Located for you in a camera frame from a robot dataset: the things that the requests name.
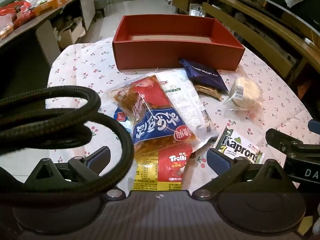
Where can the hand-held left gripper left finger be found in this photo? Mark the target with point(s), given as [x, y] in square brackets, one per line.
[100, 156]

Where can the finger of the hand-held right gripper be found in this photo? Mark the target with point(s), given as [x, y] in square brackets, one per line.
[280, 138]
[315, 125]

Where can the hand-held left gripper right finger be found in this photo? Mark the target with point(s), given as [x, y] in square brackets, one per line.
[218, 159]

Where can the green and white wafer packet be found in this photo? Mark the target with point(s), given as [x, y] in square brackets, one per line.
[237, 148]

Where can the small blue and white packet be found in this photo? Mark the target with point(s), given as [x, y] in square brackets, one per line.
[120, 117]

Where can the red and yellow gummy packet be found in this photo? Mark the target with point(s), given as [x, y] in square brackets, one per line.
[172, 166]

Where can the clear round pastry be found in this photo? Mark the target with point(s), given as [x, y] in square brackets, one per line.
[246, 92]

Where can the red and blue noodle packet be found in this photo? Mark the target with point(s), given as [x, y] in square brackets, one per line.
[155, 125]

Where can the white packet with green label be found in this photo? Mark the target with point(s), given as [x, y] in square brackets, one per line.
[185, 97]

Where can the dark blue biscuit packet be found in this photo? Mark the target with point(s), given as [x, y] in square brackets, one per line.
[202, 76]

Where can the red cardboard box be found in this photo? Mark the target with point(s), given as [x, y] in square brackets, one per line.
[175, 55]

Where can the gold brown snack packet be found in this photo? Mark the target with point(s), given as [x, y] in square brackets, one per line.
[208, 91]

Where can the cherry print tablecloth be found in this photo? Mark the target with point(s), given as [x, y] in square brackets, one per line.
[82, 65]

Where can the long wooden cabinet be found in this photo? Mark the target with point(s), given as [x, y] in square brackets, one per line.
[250, 15]

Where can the dark side table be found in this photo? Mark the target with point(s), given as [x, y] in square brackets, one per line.
[30, 27]

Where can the silver foil bag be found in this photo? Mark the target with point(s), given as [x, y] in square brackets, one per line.
[197, 10]

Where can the orange carton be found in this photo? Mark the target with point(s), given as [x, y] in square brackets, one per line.
[51, 3]

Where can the red snack bag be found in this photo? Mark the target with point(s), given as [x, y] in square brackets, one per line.
[22, 11]

